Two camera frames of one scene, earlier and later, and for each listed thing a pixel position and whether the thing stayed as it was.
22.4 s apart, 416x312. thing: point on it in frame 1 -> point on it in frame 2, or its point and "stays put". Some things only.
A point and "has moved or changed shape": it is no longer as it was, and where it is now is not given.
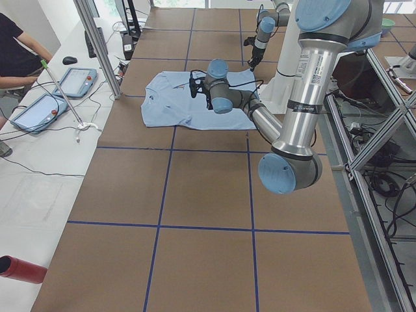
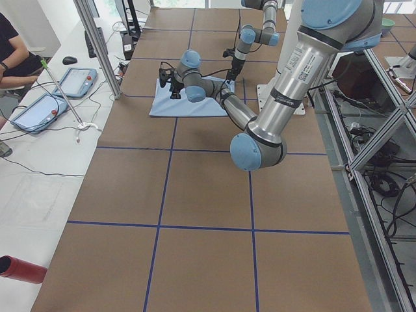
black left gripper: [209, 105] -> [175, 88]
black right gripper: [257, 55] -> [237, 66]
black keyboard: [91, 52] stays put
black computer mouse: [68, 60] stays put
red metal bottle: [10, 266] stays put
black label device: [128, 46] stays put
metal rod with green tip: [62, 92] stays put
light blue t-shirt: [166, 101] has moved or changed shape
